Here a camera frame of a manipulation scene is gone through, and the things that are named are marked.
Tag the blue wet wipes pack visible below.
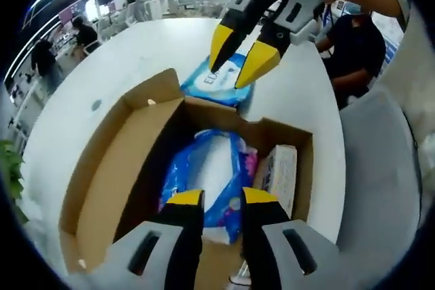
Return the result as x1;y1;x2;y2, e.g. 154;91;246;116
179;52;257;108

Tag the brown cardboard shoe box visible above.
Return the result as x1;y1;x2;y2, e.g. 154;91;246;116
58;67;315;290

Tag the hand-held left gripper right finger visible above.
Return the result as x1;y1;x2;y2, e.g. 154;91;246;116
241;186;341;290

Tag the white tissue pack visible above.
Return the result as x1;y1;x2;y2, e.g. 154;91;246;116
252;144;299;219

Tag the blue pink soft pack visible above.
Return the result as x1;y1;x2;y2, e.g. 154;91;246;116
158;128;260;246

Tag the grey chair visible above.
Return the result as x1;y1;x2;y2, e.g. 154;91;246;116
338;90;425;272

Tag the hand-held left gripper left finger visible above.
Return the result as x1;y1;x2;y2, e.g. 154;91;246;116
84;188;207;290

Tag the potted green plant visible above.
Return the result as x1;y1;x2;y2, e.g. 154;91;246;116
0;138;31;225

